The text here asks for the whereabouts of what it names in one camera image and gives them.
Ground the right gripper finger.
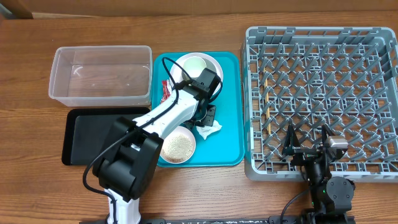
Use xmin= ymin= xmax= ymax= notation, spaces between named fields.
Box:
xmin=284 ymin=124 xmax=300 ymax=149
xmin=322 ymin=124 xmax=335 ymax=146

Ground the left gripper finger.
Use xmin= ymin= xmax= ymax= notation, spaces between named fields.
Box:
xmin=198 ymin=105 xmax=216 ymax=126
xmin=183 ymin=119 xmax=199 ymax=130

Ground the white tissue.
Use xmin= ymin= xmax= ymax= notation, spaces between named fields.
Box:
xmin=196 ymin=120 xmax=222 ymax=140

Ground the white cup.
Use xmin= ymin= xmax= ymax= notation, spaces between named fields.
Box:
xmin=182 ymin=56 xmax=206 ymax=80

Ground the small pink-white bowl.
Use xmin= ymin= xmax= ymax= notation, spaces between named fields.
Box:
xmin=160 ymin=126 xmax=196 ymax=164

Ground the red snack wrapper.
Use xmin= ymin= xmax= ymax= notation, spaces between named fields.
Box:
xmin=160 ymin=80 xmax=172 ymax=103

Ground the pile of rice grains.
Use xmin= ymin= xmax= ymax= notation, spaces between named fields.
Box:
xmin=162 ymin=134 xmax=194 ymax=163

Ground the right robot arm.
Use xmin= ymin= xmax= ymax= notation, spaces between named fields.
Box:
xmin=280 ymin=124 xmax=356 ymax=223

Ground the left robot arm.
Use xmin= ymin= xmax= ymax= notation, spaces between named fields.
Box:
xmin=83 ymin=80 xmax=223 ymax=223

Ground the grey dishwasher rack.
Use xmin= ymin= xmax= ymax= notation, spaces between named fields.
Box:
xmin=242 ymin=26 xmax=397 ymax=182

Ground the large white plate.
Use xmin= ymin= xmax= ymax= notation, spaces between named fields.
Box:
xmin=169 ymin=52 xmax=224 ymax=94

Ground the grey shallow bowl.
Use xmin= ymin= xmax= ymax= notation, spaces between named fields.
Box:
xmin=203 ymin=58 xmax=216 ymax=72

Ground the teal serving tray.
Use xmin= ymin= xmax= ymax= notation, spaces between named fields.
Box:
xmin=157 ymin=52 xmax=245 ymax=167

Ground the black rectangular tray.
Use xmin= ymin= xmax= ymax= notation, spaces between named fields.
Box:
xmin=62 ymin=107 xmax=150 ymax=166

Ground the clear plastic bin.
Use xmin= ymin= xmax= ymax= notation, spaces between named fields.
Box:
xmin=48 ymin=45 xmax=153 ymax=107

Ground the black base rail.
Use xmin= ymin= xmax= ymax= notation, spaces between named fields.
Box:
xmin=79 ymin=216 xmax=356 ymax=224

